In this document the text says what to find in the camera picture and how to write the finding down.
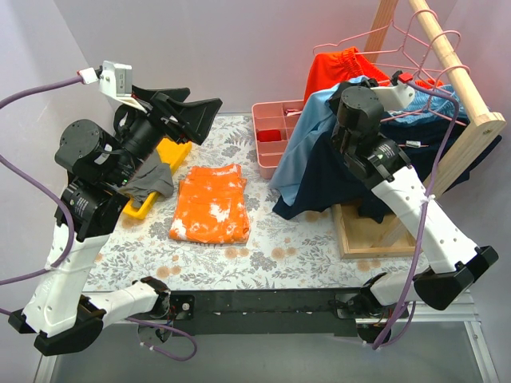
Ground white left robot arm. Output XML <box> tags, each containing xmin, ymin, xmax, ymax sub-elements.
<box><xmin>9</xmin><ymin>88</ymin><xmax>222</xmax><ymax>356</ymax></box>

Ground light blue shorts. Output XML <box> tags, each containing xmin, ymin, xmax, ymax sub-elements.
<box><xmin>270</xmin><ymin>75</ymin><xmax>454</xmax><ymax>207</ymax></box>

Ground wooden clothes rack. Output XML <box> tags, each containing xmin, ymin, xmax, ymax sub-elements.
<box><xmin>331</xmin><ymin>0</ymin><xmax>507</xmax><ymax>261</ymax></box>

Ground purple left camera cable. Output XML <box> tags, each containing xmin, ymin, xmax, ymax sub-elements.
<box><xmin>0</xmin><ymin>69</ymin><xmax>199</xmax><ymax>361</ymax></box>

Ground yellow plastic tray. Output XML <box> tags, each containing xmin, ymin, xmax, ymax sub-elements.
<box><xmin>122</xmin><ymin>138</ymin><xmax>192</xmax><ymax>220</ymax></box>

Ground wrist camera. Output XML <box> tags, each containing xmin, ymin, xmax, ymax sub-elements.
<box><xmin>371</xmin><ymin>71</ymin><xmax>415</xmax><ymax>111</ymax></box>
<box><xmin>99</xmin><ymin>61</ymin><xmax>146</xmax><ymax>113</ymax></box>

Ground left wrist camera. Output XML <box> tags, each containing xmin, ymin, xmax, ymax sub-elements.
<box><xmin>99</xmin><ymin>61</ymin><xmax>146</xmax><ymax>113</ymax></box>

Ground pink hanger holding navy shorts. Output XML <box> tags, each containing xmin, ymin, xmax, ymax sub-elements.
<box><xmin>386</xmin><ymin>79</ymin><xmax>469</xmax><ymax>148</ymax></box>

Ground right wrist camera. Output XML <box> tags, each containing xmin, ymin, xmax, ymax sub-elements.
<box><xmin>371</xmin><ymin>71</ymin><xmax>415</xmax><ymax>111</ymax></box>

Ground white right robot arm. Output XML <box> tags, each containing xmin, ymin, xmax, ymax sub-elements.
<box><xmin>330</xmin><ymin>82</ymin><xmax>498</xmax><ymax>318</ymax></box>

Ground red-orange shorts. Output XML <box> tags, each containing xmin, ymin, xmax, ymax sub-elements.
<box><xmin>303</xmin><ymin>45</ymin><xmax>445</xmax><ymax>109</ymax></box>

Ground navy blue shorts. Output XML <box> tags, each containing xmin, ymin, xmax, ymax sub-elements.
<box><xmin>271</xmin><ymin>119</ymin><xmax>501</xmax><ymax>224</ymax></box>

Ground pink compartment organizer tray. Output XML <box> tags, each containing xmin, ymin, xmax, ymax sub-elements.
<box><xmin>252</xmin><ymin>100</ymin><xmax>304</xmax><ymax>180</ymax></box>

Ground pink hanger under red shorts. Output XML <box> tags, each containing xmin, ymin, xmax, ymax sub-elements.
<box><xmin>312</xmin><ymin>17</ymin><xmax>427</xmax><ymax>77</ymax></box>

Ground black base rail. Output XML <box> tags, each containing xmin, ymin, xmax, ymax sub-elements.
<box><xmin>159</xmin><ymin>288</ymin><xmax>394</xmax><ymax>342</ymax></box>

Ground orange tie-dye folded shorts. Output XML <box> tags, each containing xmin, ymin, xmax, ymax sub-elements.
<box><xmin>168</xmin><ymin>164</ymin><xmax>250</xmax><ymax>245</ymax></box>

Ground pink wire hanger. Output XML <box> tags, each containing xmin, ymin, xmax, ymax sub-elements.
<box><xmin>383</xmin><ymin>30</ymin><xmax>473</xmax><ymax>126</ymax></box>

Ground grey shorts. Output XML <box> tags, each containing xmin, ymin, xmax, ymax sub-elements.
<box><xmin>120</xmin><ymin>151</ymin><xmax>174</xmax><ymax>209</ymax></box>

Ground red item in organizer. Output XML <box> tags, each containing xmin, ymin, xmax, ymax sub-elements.
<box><xmin>256</xmin><ymin>129</ymin><xmax>282</xmax><ymax>142</ymax></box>

